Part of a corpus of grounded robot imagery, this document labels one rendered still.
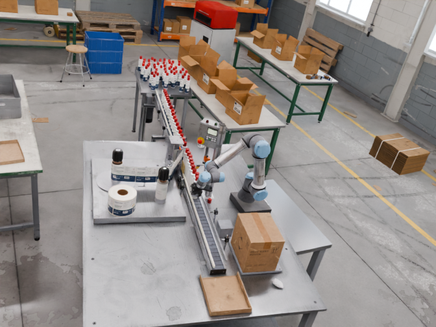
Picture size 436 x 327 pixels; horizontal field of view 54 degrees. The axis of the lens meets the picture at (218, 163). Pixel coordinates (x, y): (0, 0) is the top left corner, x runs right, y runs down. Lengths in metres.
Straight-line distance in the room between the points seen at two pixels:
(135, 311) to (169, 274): 0.36
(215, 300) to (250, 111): 2.73
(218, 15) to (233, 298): 6.49
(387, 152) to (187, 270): 4.65
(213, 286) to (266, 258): 0.39
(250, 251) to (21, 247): 2.24
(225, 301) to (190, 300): 0.22
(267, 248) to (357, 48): 7.28
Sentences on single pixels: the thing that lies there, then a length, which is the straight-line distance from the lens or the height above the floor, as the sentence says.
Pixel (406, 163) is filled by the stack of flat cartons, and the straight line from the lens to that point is 6.82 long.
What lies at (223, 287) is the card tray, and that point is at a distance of 2.88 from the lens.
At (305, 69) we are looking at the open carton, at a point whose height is 0.86.
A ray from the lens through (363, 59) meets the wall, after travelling 9.58.
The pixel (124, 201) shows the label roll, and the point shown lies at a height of 1.02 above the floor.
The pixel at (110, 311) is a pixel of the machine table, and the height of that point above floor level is 0.83.
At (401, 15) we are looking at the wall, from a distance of 9.04.
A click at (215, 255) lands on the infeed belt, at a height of 0.88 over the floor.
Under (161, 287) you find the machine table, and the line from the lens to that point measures 2.81.
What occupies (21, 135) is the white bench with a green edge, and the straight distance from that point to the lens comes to 4.33.
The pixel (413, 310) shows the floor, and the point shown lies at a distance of 4.66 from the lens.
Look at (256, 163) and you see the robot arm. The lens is 3.21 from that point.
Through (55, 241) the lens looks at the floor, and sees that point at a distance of 4.33.
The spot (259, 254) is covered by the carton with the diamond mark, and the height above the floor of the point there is 1.01.
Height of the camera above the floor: 2.90
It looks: 31 degrees down
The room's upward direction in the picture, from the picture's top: 12 degrees clockwise
